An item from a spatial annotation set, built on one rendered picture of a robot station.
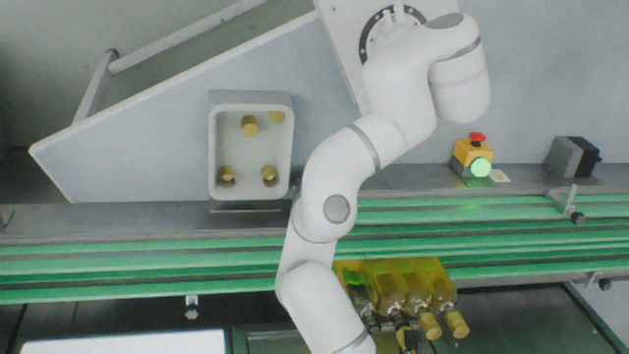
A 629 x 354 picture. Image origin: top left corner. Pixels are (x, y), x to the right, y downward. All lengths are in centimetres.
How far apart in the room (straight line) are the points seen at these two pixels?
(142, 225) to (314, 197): 57
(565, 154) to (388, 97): 77
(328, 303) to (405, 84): 32
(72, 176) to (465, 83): 86
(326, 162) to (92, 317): 77
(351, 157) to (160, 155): 58
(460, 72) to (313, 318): 42
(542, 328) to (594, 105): 58
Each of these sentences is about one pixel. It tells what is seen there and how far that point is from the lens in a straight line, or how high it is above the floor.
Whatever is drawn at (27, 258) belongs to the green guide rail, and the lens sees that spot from 122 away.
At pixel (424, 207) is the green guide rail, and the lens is 122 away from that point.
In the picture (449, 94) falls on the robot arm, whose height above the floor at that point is 113.
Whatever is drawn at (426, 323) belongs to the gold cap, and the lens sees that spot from 112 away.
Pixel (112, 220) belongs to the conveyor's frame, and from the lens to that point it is 125.
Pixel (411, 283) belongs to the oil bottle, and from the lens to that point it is 117.
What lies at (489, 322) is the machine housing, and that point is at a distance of 144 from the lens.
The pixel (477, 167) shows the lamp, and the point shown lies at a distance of 131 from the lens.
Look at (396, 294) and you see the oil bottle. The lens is 114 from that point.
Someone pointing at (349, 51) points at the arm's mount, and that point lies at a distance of 110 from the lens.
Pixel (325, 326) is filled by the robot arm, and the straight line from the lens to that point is 76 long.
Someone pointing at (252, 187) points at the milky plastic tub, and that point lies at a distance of 122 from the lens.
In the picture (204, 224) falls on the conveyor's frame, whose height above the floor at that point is 85.
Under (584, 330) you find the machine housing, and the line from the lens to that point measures 154.
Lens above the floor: 185
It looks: 57 degrees down
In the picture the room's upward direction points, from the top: 159 degrees clockwise
